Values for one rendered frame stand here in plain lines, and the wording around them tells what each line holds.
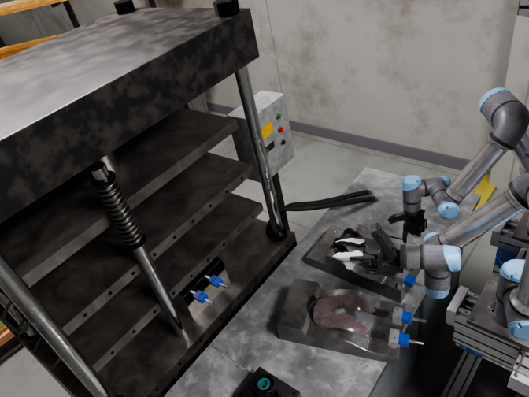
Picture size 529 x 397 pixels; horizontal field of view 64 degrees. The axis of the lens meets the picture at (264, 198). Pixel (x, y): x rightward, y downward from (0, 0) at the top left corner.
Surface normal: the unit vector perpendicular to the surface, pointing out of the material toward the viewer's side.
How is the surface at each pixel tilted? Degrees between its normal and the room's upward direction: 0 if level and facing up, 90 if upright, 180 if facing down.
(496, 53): 90
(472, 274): 0
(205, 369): 0
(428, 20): 90
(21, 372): 0
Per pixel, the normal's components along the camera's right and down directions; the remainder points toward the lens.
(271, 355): -0.19, -0.78
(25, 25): 0.75, 0.29
